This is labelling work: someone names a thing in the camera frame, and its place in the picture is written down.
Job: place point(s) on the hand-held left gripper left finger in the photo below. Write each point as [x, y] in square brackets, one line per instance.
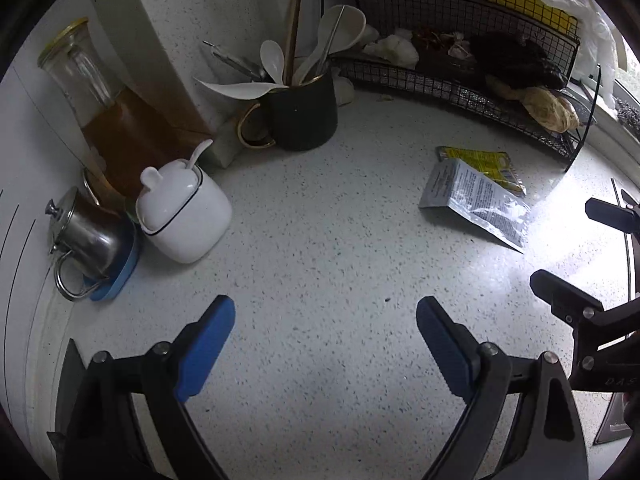
[205, 345]

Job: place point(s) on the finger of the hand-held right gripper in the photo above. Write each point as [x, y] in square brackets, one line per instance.
[565, 295]
[610, 212]

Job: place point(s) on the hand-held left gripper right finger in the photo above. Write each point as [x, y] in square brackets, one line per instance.
[445, 345]

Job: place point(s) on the silver packet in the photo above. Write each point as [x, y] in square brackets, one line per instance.
[475, 200]

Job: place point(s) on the stainless steel sink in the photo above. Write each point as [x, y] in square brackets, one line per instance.
[611, 425]

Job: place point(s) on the blue coaster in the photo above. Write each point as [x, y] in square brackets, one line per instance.
[120, 280]

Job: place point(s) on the brown potato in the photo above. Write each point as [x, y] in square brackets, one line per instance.
[547, 110]

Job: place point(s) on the yellow packet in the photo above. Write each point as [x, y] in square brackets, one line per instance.
[495, 165]

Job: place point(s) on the white sugar jar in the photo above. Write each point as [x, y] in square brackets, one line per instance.
[185, 220]

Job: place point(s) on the black gas stove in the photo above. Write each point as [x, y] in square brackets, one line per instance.
[67, 365]

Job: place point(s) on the steel teapot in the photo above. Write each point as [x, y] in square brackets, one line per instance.
[95, 240]

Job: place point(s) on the black plastic bag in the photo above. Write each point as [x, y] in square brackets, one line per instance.
[515, 60]

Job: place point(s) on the white jar spoon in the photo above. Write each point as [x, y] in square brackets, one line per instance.
[200, 152]

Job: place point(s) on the glass oil bottle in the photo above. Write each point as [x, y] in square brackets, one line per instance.
[130, 135]

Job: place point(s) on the reddish shallots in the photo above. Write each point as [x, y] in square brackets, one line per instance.
[435, 40]

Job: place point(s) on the black utensil mug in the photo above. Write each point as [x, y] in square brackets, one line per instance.
[300, 115]

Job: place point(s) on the long white soup spoon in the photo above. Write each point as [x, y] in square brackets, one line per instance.
[235, 90]

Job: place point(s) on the small white spoon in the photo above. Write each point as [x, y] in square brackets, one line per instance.
[272, 60]

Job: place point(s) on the large white rice paddle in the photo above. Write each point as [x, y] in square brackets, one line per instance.
[345, 25]

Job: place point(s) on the metal straw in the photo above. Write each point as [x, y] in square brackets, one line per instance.
[331, 40]

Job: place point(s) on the wooden chopsticks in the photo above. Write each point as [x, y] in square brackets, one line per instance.
[293, 30]

